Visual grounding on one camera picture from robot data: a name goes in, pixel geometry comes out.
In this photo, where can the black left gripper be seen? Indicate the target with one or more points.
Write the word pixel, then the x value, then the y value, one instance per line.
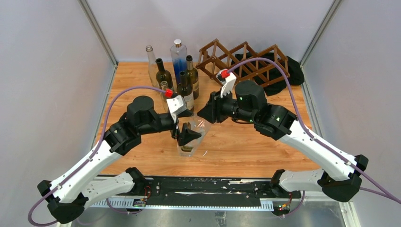
pixel 186 135

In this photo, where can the clear round glass bottle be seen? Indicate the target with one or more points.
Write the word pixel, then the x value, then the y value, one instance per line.
pixel 152 67

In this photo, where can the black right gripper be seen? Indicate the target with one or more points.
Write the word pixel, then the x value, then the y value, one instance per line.
pixel 212 113

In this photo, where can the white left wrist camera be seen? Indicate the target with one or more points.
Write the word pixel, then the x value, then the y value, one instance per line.
pixel 176 106

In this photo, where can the dark bottle barcode label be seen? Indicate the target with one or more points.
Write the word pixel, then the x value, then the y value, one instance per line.
pixel 193 74

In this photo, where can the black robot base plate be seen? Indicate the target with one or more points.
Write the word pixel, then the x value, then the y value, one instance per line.
pixel 205 193

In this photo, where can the blue square glass bottle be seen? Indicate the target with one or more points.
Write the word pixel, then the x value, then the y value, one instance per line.
pixel 178 54

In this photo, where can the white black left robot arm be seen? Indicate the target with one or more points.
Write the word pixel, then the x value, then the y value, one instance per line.
pixel 73 192

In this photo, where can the dark bottle rack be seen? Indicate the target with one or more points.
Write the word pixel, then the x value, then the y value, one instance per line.
pixel 185 89

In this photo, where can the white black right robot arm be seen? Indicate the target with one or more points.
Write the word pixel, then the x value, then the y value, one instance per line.
pixel 338 176

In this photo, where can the small clear bottle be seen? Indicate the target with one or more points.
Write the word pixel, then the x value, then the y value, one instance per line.
pixel 200 125

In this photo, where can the brown wooden wine rack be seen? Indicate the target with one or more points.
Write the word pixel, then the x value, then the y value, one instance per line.
pixel 244 61

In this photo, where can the dark bottle white label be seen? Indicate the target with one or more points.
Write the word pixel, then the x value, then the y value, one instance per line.
pixel 163 76

